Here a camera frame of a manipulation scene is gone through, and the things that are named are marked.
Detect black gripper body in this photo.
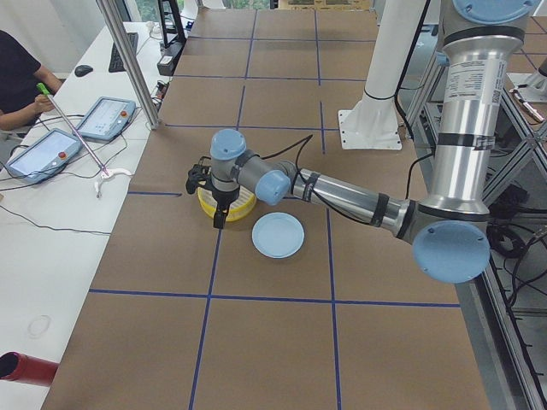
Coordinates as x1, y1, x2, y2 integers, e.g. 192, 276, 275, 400
213, 190, 238, 215

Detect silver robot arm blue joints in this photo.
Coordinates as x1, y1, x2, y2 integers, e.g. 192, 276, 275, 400
210, 1, 537, 284

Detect yellow rimmed steamer basket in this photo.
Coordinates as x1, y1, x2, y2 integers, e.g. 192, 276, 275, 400
197, 186, 256, 222

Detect light blue plate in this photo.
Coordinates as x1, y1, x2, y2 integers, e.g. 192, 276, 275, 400
251, 212, 305, 259

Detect far teach pendant tablet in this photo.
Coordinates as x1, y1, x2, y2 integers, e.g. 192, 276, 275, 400
76, 97, 137, 142

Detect teach pendant tablet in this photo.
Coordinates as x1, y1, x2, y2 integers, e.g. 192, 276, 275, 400
6, 128, 83, 183
76, 97, 137, 142

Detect black box on desk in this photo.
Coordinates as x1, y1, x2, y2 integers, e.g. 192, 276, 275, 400
156, 41, 184, 77

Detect black keyboard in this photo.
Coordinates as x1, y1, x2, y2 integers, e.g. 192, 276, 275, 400
108, 32, 139, 73

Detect near teach pendant tablet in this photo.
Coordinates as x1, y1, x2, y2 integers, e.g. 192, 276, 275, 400
6, 128, 83, 183

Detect black computer mouse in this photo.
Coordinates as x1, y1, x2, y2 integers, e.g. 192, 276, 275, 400
74, 64, 93, 78

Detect seated person black shirt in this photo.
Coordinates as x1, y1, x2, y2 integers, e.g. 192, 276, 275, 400
1, 31, 62, 131

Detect red cylinder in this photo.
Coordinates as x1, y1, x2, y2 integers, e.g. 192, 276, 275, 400
1, 352, 59, 387

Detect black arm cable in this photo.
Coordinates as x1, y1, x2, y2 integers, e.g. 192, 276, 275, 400
260, 134, 437, 223

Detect grabber stick green handle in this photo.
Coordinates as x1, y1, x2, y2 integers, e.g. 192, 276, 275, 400
37, 82, 133, 199

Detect white metal base plate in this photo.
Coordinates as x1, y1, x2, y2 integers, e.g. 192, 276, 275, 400
338, 108, 403, 150

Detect aluminium frame post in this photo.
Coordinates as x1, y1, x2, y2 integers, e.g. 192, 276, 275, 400
97, 0, 159, 130

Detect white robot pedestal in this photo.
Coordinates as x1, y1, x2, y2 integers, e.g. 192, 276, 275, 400
362, 0, 428, 114

